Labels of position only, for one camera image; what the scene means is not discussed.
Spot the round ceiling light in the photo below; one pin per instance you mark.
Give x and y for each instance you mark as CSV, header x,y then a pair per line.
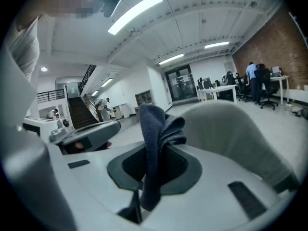
x,y
44,69

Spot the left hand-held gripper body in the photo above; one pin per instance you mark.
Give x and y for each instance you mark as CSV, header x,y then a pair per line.
x,y
96,131

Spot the black head-worn camera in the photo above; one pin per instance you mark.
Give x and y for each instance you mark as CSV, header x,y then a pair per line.
x,y
111,4

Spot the black glass double door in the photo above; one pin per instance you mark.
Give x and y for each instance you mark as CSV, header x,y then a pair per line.
x,y
181,83

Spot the white low cabinet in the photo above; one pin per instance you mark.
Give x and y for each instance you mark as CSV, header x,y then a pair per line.
x,y
121,111

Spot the dark wooden staircase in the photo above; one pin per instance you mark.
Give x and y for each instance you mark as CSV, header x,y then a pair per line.
x,y
80,114

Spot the long ceiling light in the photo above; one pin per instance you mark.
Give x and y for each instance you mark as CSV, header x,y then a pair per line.
x,y
171,59
106,82
216,45
134,13

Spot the black computer monitor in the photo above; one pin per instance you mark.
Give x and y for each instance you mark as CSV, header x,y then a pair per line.
x,y
206,82

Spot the dark bag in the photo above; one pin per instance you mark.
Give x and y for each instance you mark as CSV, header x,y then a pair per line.
x,y
302,113

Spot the black balcony railing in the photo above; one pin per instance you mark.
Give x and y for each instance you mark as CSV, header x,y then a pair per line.
x,y
50,95

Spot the black office chair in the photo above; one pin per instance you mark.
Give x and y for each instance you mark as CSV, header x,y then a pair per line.
x,y
267,85
244,88
230,78

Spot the grey wall shelf unit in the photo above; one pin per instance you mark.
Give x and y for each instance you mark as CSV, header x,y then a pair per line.
x,y
144,97

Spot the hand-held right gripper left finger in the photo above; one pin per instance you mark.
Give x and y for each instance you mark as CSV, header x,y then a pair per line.
x,y
127,167

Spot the person's white shirt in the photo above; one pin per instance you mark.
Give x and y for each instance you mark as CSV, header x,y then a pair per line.
x,y
26,49

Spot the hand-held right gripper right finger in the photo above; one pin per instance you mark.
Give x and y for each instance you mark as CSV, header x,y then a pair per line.
x,y
185,172

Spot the open laptop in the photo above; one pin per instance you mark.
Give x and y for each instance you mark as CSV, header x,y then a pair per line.
x,y
276,71

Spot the dark blue-grey cloth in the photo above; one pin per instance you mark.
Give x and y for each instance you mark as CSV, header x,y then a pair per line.
x,y
151,129

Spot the white office table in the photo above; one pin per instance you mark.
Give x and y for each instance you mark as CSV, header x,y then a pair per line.
x,y
280,78
217,88

